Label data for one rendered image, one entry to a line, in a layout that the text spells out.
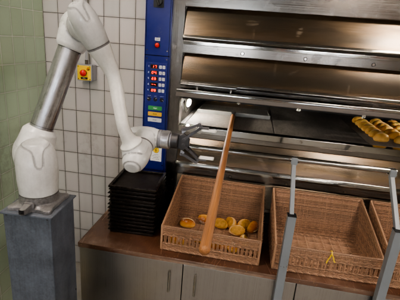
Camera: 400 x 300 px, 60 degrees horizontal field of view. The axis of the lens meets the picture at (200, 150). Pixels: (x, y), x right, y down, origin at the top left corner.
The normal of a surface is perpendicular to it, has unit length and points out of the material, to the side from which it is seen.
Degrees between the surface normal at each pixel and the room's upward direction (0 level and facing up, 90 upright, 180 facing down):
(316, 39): 70
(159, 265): 90
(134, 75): 90
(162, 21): 90
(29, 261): 90
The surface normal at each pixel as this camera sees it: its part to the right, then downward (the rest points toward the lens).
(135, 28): -0.16, 0.29
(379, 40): -0.13, -0.05
